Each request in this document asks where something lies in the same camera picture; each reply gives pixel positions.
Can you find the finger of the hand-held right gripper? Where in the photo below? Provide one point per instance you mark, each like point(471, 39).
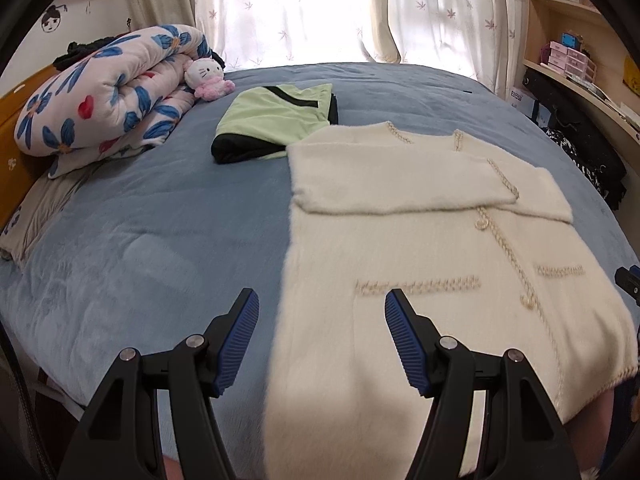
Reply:
point(630, 282)

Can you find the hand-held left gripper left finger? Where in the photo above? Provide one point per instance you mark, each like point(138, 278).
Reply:
point(237, 340)

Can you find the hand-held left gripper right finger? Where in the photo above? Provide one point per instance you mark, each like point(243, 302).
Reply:
point(407, 340)

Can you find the white fluffy cardigan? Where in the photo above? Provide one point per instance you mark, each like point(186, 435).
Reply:
point(425, 240)

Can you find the dark clothes pile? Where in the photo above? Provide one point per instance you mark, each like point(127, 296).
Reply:
point(80, 52)

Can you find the blue bed blanket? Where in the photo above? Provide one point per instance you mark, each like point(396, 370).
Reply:
point(150, 240)

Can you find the black and white patterned cloth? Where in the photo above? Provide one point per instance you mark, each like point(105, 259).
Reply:
point(565, 145)

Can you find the person's pink trousers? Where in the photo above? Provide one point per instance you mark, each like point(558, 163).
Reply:
point(592, 435)

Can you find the papers on desk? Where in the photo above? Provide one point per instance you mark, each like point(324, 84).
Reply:
point(610, 102)

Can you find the yellow cloth item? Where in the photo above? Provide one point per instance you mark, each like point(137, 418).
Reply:
point(632, 72)

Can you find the white cardboard box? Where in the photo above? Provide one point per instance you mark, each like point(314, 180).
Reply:
point(520, 100)

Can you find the green and black garment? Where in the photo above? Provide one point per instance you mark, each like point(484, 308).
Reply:
point(270, 115)

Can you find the pink drawer organizer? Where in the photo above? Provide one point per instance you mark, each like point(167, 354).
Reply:
point(570, 60)

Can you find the grey pillow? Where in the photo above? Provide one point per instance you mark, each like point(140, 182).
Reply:
point(45, 210)

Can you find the blue toy box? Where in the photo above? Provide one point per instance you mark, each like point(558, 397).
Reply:
point(570, 40)

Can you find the white and pink plush cat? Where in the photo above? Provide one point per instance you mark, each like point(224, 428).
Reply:
point(205, 77)

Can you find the wooden shelf unit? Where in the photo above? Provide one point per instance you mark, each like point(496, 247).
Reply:
point(550, 20)

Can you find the black fuzzy cloth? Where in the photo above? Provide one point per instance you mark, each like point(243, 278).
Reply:
point(218, 61)

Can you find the floral quilt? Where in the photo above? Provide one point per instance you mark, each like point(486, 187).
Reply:
point(100, 95)

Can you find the orange headboard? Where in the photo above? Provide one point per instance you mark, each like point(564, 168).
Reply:
point(12, 160)

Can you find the white floral sheer curtain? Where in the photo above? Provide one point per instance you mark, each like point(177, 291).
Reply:
point(450, 10)
point(280, 10)

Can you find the face wall sticker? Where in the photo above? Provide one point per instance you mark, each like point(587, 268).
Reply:
point(52, 20)

